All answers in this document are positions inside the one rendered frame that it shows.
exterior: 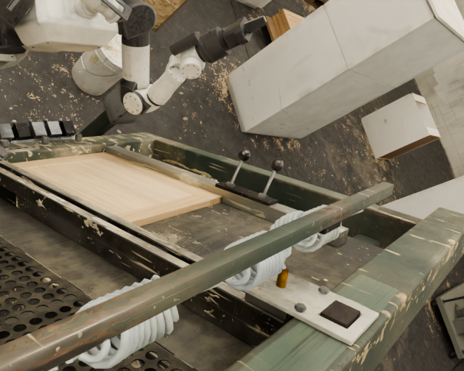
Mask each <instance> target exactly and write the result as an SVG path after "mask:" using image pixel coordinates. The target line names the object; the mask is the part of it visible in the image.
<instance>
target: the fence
mask: <svg viewBox="0 0 464 371"><path fill-rule="evenodd" d="M105 152H106V153H109V154H111V155H115V156H116V157H119V158H122V159H125V160H128V161H130V162H132V163H136V164H138V165H140V166H143V167H146V168H148V169H152V170H153V171H156V172H159V173H161V174H165V175H167V176H169V177H173V178H175V179H177V180H180V181H183V182H185V183H188V184H191V185H193V186H196V187H198V188H201V189H204V190H206V191H210V192H212V193H214V194H217V195H220V196H222V202H224V203H225V204H228V205H231V206H233V207H235V208H238V209H241V210H243V211H246V212H248V213H251V214H254V215H256V216H259V217H261V218H264V219H267V220H269V221H271V222H275V221H276V220H278V219H280V218H281V217H282V216H286V215H287V214H288V213H292V212H298V210H295V209H293V208H289V207H287V206H285V205H281V204H278V203H277V204H274V205H271V206H267V205H264V204H261V203H259V202H256V201H253V200H251V199H248V198H245V197H242V196H239V195H237V194H234V193H231V192H229V191H226V190H223V189H221V188H217V187H215V184H216V183H218V182H217V181H215V180H211V179H208V178H207V177H203V176H200V175H198V174H195V173H192V172H189V171H186V170H184V169H180V168H178V167H176V166H172V165H169V164H168V163H164V162H161V161H159V160H156V159H153V158H149V157H147V156H145V155H141V154H139V153H137V152H133V151H130V150H129V149H125V148H122V147H120V146H106V147H105ZM342 228H343V229H342V230H341V231H340V234H339V235H338V238H336V239H335V240H332V241H330V242H328V244H331V245H334V246H335V247H339V246H340V245H342V244H344V243H345V242H346V239H347V235H348V228H346V227H343V226H342Z"/></svg>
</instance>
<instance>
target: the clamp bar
mask: <svg viewBox="0 0 464 371"><path fill-rule="evenodd" d="M0 197H1V198H2V199H4V200H5V201H7V202H9V203H10V204H12V205H14V206H15V207H17V208H20V209H21V210H23V211H24V212H26V213H28V214H29V215H31V216H33V217H35V218H36V219H38V220H40V221H41V222H43V223H44V224H46V225H48V226H50V227H52V228H53V229H55V230H56V231H58V232H60V233H62V234H63V235H64V236H67V237H69V238H70V239H72V240H73V241H75V242H77V243H78V244H80V245H82V246H84V247H85V248H87V249H89V250H90V251H92V252H94V253H96V254H97V255H99V256H101V257H102V258H104V259H105V260H107V261H109V262H111V263H112V264H114V265H116V266H117V267H119V268H121V269H123V270H124V271H126V272H128V273H130V274H131V275H133V276H134V277H136V278H138V279H139V280H141V281H142V280H143V279H148V280H150V279H151V278H152V276H153V275H158V276H159V277H163V276H164V275H168V274H169V273H171V272H174V271H176V270H179V269H181V268H183V267H185V266H188V265H190V264H193V263H195V262H197V261H200V260H202V259H204V258H201V257H200V256H198V255H195V254H194V253H192V252H189V251H188V250H185V249H183V248H182V247H179V246H178V245H176V244H173V243H172V242H170V241H167V240H166V239H163V238H161V237H159V236H157V235H155V234H153V233H151V232H149V231H147V230H145V229H143V228H141V227H139V226H137V225H135V224H133V223H131V222H129V221H127V220H125V219H123V218H121V217H119V216H117V215H115V214H113V213H111V212H108V211H106V210H104V209H102V208H100V207H98V206H96V205H94V204H92V203H90V202H88V201H86V200H84V199H82V198H80V197H78V196H76V195H74V194H72V193H70V192H68V191H66V190H64V189H62V188H60V187H58V186H56V185H53V184H51V183H49V182H47V181H45V180H43V179H41V178H39V177H37V176H35V175H33V174H31V173H29V172H27V171H25V170H23V169H21V168H19V167H17V166H15V165H13V164H11V163H9V162H7V161H5V160H2V161H0ZM307 214H309V212H304V211H298V212H292V213H288V214H287V215H286V216H282V217H281V218H280V219H278V220H276V221H275V224H274V225H271V228H270V230H272V229H274V228H277V227H279V226H282V225H283V224H286V223H288V222H291V221H293V219H294V220H295V219H298V218H300V217H302V216H305V215H307ZM335 300H337V301H339V302H341V303H344V304H346V305H349V306H350V307H352V308H355V309H356V310H359V311H361V312H360V315H359V318H358V319H357V320H356V321H355V322H354V323H353V324H352V325H351V326H350V327H349V328H348V329H346V328H344V327H342V326H340V325H338V324H336V323H334V322H332V321H330V320H328V319H326V318H324V317H322V316H321V315H320V312H321V311H323V310H324V309H325V308H327V307H328V306H329V305H331V304H332V303H333V302H334V301H335ZM180 304H182V305H184V306H185V307H187V308H189V309H191V310H192V311H194V312H195V313H197V314H199V315H200V316H202V317H204V318H206V319H207V320H209V321H211V322H212V323H214V324H215V325H218V326H219V327H221V328H223V329H224V330H226V331H227V332H229V333H231V334H233V335H234V336H236V337H238V338H240V339H241V340H243V341H244V342H247V343H248V344H249V345H251V346H253V347H256V346H258V345H259V344H260V343H262V342H263V341H264V340H265V339H267V338H268V337H269V336H271V335H272V334H274V333H275V332H276V331H277V330H278V329H280V328H281V327H283V326H284V325H285V324H287V323H288V322H289V321H290V320H291V319H293V318H294V317H295V318H297V319H299V320H301V321H303V322H305V323H307V324H309V325H311V326H312V327H314V328H316V329H318V330H319V331H322V332H324V333H326V334H328V335H329V336H332V337H334V338H335V339H338V340H340V341H342V342H344V343H346V344H347V345H350V346H351V345H352V344H353V343H354V342H355V341H356V340H357V339H358V338H359V337H360V336H361V335H362V334H363V333H364V332H365V331H366V330H367V329H368V328H369V327H370V325H371V324H372V323H373V322H374V321H375V320H376V319H377V318H378V317H379V313H377V312H375V311H372V310H370V309H369V308H366V307H364V306H363V305H360V304H358V303H355V302H354V301H352V300H349V299H347V298H345V297H342V296H339V295H338V294H335V293H333V292H331V291H329V289H328V288H327V287H326V286H317V285H315V284H313V283H310V282H309V281H307V280H304V279H302V278H299V277H298V276H296V275H293V274H291V273H289V268H288V267H286V266H285V264H284V267H283V269H282V271H281V273H279V274H278V275H275V276H273V277H272V278H270V279H268V280H266V281H264V282H263V283H261V284H259V285H258V286H257V287H255V288H254V289H251V290H250V291H237V290H235V289H232V288H231V287H229V286H228V284H227V283H226V282H225V281H223V284H222V285H220V286H217V287H215V288H212V289H209V290H207V291H204V292H201V293H199V294H197V295H195V296H193V297H191V298H189V299H187V300H185V301H183V302H181V303H180Z"/></svg>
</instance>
